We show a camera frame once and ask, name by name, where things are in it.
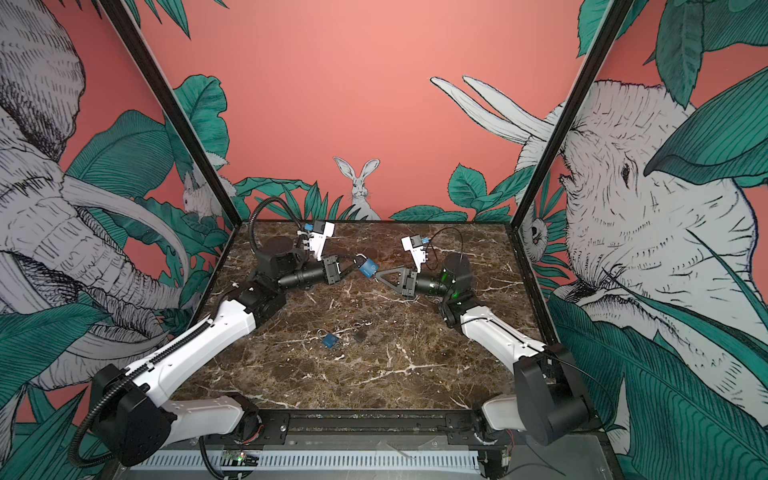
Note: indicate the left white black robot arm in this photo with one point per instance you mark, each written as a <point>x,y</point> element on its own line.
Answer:
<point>131,414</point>

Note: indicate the white slotted cable duct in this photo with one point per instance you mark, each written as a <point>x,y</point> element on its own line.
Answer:
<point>330,460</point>

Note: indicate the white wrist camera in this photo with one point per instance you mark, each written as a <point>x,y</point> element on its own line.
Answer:
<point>315,235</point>
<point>416,245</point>

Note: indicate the black frame post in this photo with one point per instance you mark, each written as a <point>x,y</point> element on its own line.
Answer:
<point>611,23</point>
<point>125,26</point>

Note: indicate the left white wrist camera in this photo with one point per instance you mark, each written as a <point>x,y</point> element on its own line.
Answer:
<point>315,235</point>

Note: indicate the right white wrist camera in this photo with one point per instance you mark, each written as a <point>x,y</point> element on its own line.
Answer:
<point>416,245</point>

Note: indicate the blue padlock front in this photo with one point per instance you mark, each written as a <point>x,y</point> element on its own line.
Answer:
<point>330,340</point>

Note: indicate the left black frame post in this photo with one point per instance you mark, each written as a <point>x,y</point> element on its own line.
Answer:
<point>125,26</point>

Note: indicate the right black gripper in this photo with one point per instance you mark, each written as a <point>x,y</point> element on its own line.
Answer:
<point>420,283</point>

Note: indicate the black front mounting rail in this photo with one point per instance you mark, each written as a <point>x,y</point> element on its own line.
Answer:
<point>275,426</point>

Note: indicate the right black frame post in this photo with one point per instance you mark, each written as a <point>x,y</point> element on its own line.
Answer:
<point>611,23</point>

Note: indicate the blue padlock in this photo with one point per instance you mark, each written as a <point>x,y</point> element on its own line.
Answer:
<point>368,267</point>
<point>330,340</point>

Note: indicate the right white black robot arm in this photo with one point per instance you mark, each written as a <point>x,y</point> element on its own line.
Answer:
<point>550,398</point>

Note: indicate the small green circuit board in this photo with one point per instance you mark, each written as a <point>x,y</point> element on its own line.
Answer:
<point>239,459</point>

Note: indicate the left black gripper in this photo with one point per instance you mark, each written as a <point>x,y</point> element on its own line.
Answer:
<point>345,273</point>

